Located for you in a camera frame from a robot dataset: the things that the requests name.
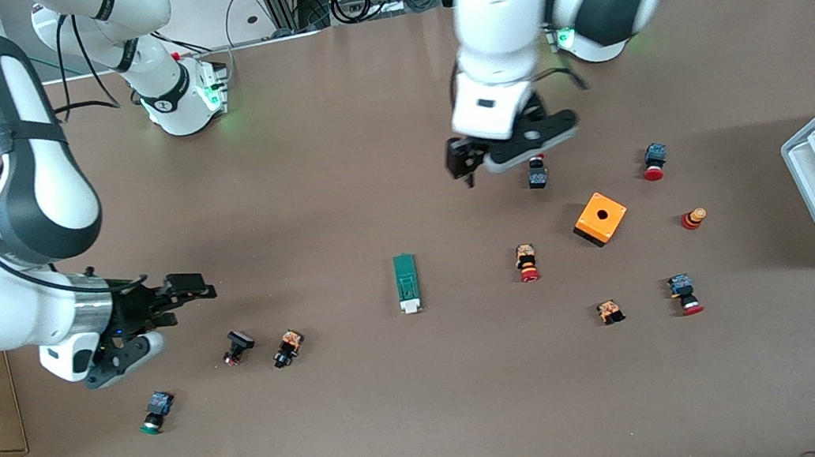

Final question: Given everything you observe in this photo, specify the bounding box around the green circuit board module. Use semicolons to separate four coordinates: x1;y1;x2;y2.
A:
392;252;425;317

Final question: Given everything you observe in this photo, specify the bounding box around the red button black block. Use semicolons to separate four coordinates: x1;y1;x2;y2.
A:
524;153;552;192

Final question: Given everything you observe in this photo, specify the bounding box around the black square button red tip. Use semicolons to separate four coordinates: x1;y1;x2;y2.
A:
219;328;259;368

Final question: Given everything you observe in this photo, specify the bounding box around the green pushbutton blue block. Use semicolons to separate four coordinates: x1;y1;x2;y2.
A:
134;389;180;438

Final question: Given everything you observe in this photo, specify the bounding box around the black selector orange block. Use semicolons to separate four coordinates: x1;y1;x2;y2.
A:
269;328;308;371

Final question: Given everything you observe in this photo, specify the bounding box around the red mushroom button orange block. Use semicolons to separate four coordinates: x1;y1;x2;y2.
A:
513;242;543;285

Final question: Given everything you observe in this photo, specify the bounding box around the red mushroom button blue block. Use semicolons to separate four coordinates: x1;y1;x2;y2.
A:
666;272;706;319
638;141;671;183

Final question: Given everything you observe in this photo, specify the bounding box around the red orange button cap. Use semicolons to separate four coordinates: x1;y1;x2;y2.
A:
678;206;710;233

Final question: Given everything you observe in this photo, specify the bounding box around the small orange contact block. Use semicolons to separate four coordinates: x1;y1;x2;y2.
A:
595;298;626;327

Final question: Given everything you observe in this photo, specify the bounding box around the white board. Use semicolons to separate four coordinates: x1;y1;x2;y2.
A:
28;0;329;88

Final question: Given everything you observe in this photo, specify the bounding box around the orange button enclosure box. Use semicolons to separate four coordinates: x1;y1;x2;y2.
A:
568;188;633;252

